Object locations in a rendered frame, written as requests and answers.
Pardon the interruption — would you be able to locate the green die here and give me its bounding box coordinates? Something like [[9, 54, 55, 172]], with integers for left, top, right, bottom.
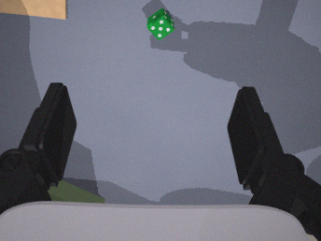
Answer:
[[147, 8, 174, 40]]

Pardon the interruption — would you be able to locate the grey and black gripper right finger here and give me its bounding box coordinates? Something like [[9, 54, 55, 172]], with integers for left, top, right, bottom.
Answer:
[[228, 87, 321, 241]]

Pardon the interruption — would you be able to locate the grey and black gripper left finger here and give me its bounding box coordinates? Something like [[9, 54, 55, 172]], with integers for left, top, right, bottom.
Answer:
[[0, 83, 77, 215]]

